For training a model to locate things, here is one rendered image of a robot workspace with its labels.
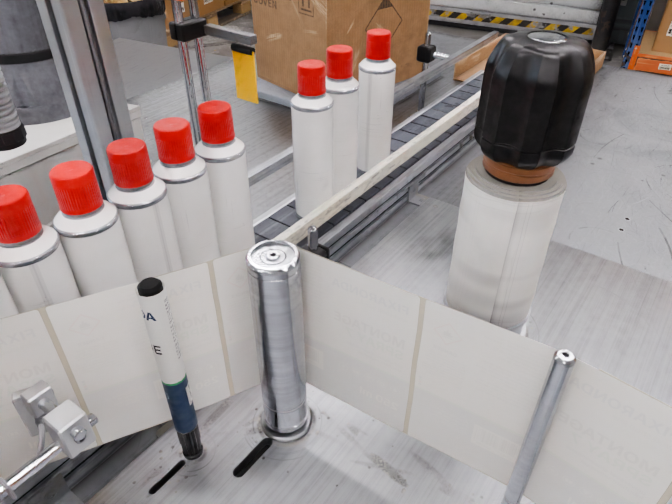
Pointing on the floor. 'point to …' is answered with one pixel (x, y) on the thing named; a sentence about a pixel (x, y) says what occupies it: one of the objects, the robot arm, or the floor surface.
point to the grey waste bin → (141, 29)
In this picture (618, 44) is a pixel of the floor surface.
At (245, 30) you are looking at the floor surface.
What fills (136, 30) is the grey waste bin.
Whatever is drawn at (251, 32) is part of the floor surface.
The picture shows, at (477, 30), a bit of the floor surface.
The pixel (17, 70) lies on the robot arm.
